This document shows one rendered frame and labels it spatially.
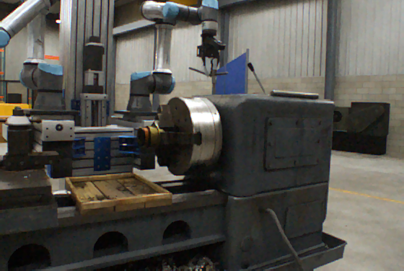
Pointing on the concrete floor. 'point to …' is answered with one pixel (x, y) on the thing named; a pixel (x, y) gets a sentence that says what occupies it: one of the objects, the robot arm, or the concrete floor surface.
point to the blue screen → (228, 87)
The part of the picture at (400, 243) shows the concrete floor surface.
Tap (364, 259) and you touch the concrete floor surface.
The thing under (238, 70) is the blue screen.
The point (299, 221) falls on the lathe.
